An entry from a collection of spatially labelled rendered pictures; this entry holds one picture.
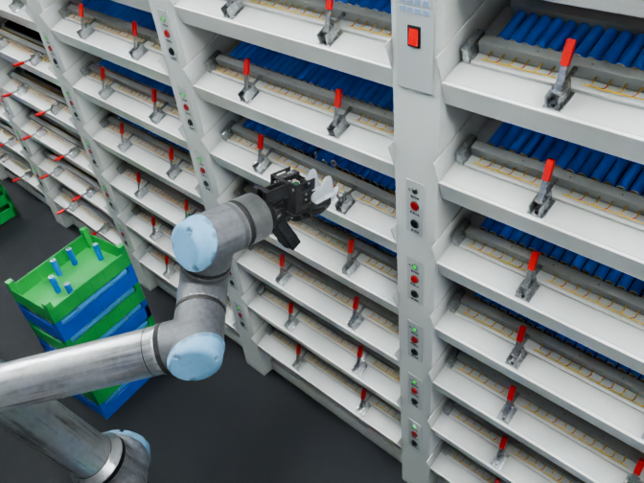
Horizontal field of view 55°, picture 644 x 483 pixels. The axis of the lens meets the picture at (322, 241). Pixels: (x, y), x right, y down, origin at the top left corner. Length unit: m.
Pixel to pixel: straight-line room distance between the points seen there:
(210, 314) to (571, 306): 0.62
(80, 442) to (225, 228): 0.77
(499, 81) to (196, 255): 0.55
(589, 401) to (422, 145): 0.57
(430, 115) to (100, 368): 0.70
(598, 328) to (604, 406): 0.19
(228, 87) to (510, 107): 0.74
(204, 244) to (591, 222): 0.61
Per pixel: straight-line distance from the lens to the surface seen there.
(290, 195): 1.18
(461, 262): 1.23
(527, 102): 0.96
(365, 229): 1.32
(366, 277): 1.47
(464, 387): 1.50
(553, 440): 1.45
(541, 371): 1.31
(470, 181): 1.11
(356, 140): 1.23
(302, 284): 1.73
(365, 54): 1.12
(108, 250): 2.15
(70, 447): 1.65
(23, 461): 2.36
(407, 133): 1.11
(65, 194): 3.11
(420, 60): 1.02
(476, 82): 1.01
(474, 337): 1.35
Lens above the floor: 1.76
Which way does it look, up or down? 40 degrees down
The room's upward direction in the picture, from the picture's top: 7 degrees counter-clockwise
